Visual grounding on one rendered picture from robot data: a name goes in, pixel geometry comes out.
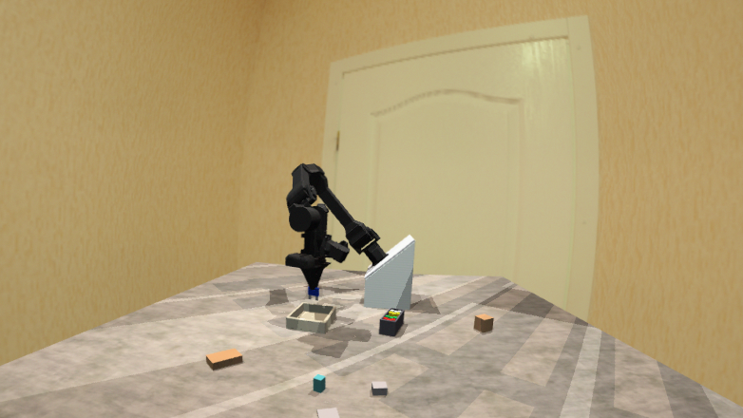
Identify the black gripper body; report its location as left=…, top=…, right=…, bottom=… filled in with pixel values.
left=285, top=231, right=330, bottom=269

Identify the cream shallow square tray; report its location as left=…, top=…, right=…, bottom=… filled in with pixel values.
left=286, top=302, right=336, bottom=334

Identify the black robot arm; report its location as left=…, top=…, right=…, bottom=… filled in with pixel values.
left=286, top=163, right=389, bottom=266

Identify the teal rectangular block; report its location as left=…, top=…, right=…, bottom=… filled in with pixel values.
left=313, top=374, right=326, bottom=393

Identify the small tan cube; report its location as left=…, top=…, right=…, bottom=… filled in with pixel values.
left=473, top=314, right=494, bottom=333

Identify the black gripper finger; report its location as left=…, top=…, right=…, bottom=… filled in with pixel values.
left=300, top=265, right=322, bottom=290
left=315, top=262, right=331, bottom=287

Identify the orange rectangular block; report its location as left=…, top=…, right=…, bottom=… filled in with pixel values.
left=206, top=349, right=243, bottom=370

